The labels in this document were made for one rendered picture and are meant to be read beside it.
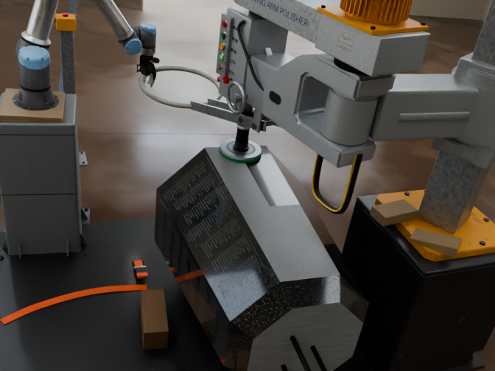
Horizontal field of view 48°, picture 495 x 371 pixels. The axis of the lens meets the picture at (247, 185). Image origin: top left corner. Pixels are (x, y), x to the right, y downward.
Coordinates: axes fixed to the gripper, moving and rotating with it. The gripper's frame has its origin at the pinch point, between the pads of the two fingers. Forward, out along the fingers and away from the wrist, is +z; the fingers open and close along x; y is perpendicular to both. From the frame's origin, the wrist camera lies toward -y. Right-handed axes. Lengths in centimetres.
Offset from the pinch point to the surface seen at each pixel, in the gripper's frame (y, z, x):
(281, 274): 109, -8, 134
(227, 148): 38, -3, 74
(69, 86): -13, 32, -72
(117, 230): 41, 84, 9
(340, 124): 73, -56, 133
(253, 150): 32, -3, 85
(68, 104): 48, 2, -20
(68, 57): -15, 11, -73
